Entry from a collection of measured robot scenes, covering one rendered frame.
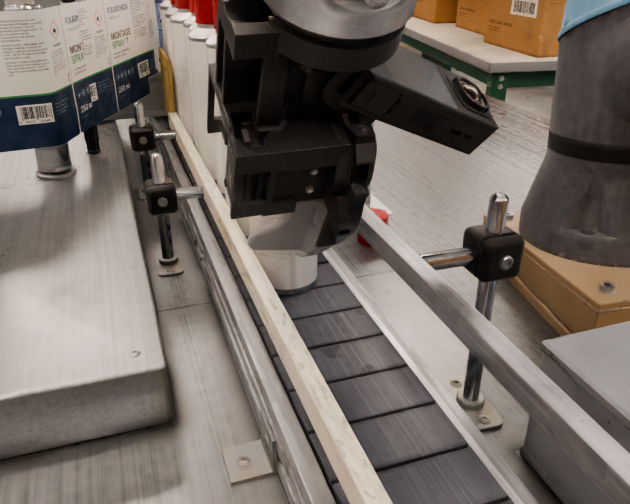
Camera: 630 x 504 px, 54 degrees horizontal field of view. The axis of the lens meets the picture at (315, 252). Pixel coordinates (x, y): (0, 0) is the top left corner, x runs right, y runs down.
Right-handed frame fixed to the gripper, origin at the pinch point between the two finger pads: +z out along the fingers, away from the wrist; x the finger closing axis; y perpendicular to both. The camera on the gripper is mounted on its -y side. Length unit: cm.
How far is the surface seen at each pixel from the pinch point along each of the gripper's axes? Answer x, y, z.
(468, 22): -163, -133, 108
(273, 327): 7.2, 4.8, -1.3
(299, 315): 4.1, 1.4, 3.9
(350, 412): 13.7, 1.7, -1.6
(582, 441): 20.8, -2.6, -15.0
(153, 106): -49, 6, 32
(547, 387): 18.1, -3.2, -13.6
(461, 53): -123, -104, 89
